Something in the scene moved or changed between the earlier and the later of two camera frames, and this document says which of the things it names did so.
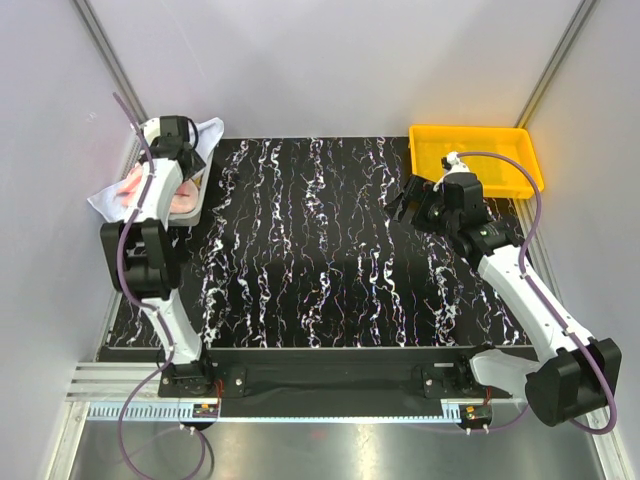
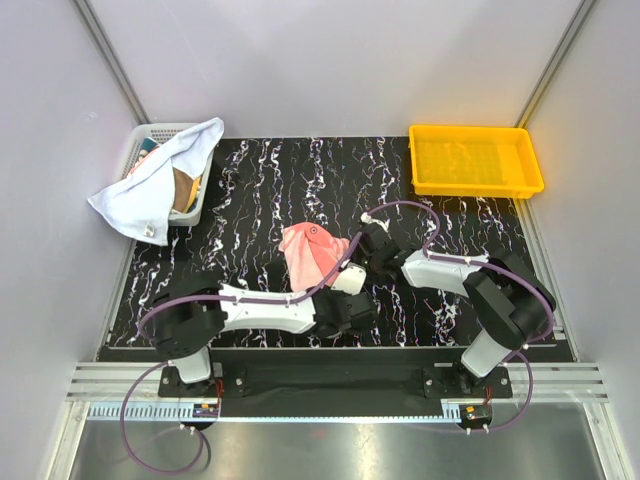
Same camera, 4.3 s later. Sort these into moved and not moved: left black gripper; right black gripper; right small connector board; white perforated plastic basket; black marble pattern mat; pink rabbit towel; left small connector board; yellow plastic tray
Moved: pink rabbit towel; right black gripper; left black gripper
Not moved: right small connector board; black marble pattern mat; white perforated plastic basket; left small connector board; yellow plastic tray
